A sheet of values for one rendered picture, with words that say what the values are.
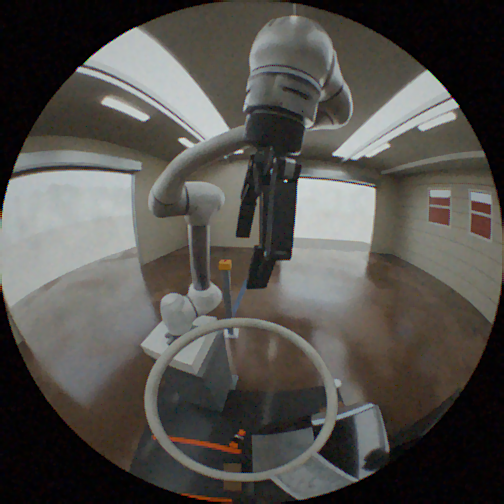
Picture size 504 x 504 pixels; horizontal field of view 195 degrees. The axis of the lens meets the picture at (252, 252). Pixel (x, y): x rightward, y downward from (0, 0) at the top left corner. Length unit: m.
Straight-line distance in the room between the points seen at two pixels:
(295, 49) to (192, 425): 1.86
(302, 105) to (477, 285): 6.53
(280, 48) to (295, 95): 0.07
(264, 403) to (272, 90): 1.76
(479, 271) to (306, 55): 6.49
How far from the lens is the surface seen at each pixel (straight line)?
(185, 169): 0.38
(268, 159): 0.17
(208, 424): 1.65
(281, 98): 0.18
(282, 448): 0.88
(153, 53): 2.87
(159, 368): 0.43
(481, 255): 6.51
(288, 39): 0.22
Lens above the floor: 1.61
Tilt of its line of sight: 16 degrees down
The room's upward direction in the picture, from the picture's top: straight up
